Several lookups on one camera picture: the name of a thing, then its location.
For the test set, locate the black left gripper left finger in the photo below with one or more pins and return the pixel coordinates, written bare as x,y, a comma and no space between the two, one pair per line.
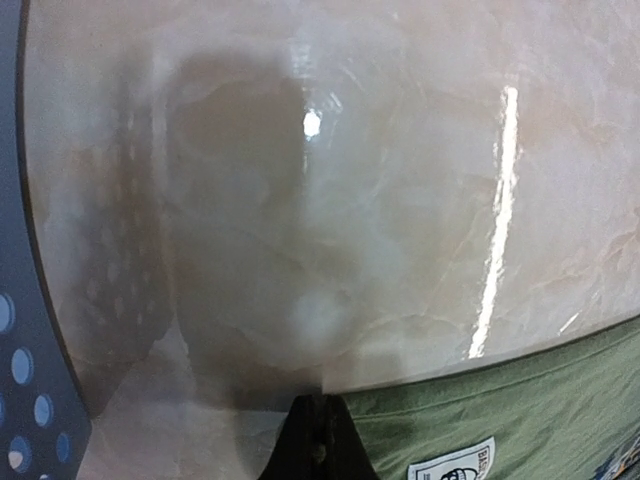
291,458

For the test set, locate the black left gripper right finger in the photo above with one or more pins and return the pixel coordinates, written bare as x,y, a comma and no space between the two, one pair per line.
345,455

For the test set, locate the green garment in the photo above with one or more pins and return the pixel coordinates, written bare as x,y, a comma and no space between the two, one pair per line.
569,412

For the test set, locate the light blue plastic basket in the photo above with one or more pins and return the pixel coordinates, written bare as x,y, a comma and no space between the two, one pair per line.
45,428

